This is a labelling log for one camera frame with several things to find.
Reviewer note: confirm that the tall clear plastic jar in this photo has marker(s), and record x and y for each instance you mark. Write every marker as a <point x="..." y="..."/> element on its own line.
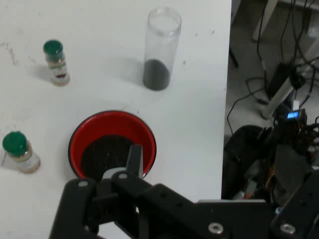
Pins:
<point x="157" y="77"/>

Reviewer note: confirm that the red bowl with black rim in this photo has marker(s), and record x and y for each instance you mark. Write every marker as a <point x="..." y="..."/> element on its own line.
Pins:
<point x="112" y="127"/>

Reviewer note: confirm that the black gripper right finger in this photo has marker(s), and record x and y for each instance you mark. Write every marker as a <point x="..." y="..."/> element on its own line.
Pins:
<point x="301" y="214"/>

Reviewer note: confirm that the black power adapter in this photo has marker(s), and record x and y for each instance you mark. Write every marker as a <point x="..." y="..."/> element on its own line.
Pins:
<point x="280" y="79"/>

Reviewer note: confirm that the green-capped spice bottle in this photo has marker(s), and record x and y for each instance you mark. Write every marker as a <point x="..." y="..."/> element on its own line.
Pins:
<point x="58" y="72"/>
<point x="25" y="159"/>

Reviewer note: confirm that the slanted white desk leg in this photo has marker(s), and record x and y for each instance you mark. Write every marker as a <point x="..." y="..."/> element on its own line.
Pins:
<point x="281" y="94"/>

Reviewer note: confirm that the black round base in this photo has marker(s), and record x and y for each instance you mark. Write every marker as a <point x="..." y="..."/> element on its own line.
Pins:
<point x="244" y="154"/>

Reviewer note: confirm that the white desk frame leg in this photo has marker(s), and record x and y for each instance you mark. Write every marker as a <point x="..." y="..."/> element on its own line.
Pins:
<point x="264" y="20"/>

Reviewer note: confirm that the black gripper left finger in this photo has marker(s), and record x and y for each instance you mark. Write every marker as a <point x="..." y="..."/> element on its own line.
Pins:
<point x="159" y="199"/>

